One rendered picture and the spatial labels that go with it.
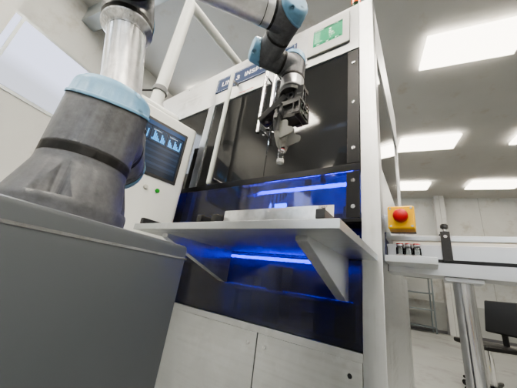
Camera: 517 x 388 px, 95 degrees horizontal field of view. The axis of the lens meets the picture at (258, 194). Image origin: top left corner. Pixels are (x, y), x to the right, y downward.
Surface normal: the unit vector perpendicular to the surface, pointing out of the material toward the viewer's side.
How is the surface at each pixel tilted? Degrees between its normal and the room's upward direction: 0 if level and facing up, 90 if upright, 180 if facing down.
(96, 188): 72
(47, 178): 90
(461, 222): 90
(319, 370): 90
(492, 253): 90
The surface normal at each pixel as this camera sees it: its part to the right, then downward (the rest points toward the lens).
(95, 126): 0.56, -0.21
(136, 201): 0.72, -0.15
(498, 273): -0.55, -0.36
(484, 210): -0.36, -0.36
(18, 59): 0.92, 0.00
